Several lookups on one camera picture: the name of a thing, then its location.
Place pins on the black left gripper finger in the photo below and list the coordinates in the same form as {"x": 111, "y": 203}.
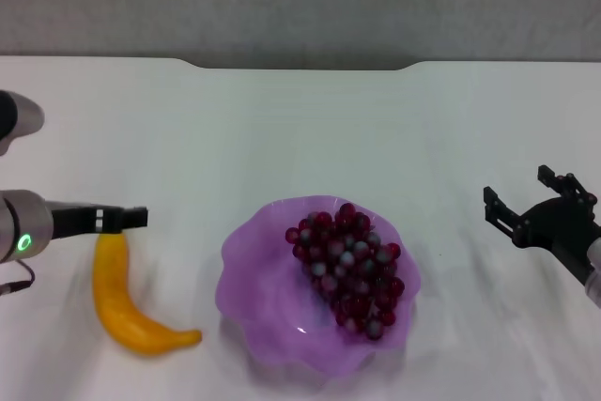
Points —
{"x": 131, "y": 219}

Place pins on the yellow banana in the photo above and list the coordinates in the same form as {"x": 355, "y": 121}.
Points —
{"x": 110, "y": 288}

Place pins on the dark red grape bunch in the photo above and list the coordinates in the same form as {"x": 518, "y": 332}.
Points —
{"x": 349, "y": 269}

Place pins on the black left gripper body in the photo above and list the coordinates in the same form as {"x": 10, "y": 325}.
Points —
{"x": 75, "y": 220}

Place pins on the purple translucent scalloped bowl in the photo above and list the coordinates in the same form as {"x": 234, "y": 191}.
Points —
{"x": 267, "y": 288}

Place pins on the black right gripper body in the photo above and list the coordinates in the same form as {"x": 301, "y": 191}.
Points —
{"x": 549, "y": 225}

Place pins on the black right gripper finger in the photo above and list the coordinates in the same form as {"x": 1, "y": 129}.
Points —
{"x": 500, "y": 213}
{"x": 568, "y": 185}

